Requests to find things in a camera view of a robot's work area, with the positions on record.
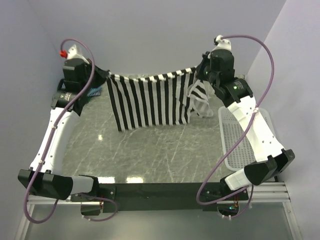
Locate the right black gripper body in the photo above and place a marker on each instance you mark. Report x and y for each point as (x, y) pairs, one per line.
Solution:
(203, 72)

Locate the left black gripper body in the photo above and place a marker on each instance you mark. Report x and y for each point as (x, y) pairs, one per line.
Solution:
(88, 68)

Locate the black white striped tank top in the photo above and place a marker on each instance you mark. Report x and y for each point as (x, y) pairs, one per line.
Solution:
(161, 99)

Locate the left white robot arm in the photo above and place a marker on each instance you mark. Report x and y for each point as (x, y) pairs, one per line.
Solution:
(44, 176)

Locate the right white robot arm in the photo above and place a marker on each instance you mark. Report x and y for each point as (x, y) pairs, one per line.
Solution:
(271, 157)

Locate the blue striped folded tank top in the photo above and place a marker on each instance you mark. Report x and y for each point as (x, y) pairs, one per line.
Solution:
(94, 92)

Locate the white plastic mesh basket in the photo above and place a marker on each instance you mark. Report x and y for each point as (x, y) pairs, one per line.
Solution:
(231, 131)

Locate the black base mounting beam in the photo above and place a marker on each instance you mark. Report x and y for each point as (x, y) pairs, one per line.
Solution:
(161, 196)

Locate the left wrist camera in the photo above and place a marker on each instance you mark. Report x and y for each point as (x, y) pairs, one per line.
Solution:
(74, 52)

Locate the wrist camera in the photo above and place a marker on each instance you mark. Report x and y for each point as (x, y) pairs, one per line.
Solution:
(222, 44)
(74, 52)

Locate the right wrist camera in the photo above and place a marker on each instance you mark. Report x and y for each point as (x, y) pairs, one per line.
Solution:
(222, 44)

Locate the aluminium rail frame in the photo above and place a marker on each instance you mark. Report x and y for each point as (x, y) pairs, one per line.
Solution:
(267, 192)

